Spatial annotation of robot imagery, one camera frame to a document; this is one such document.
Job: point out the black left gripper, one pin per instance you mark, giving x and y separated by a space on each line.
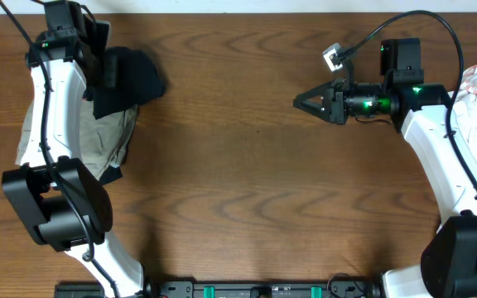
108 80

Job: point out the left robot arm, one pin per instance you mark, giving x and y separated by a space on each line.
60 203

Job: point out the black cloth under bag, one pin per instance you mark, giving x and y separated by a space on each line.
110 175

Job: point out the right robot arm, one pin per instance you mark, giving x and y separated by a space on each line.
448 265

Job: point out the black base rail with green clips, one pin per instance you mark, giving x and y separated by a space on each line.
338 287

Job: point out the olive green fabric bag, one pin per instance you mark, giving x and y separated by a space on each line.
102 143

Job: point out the black leggings with red waistband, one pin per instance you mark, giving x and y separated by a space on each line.
129 78

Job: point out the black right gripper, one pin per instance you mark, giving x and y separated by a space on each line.
337 100

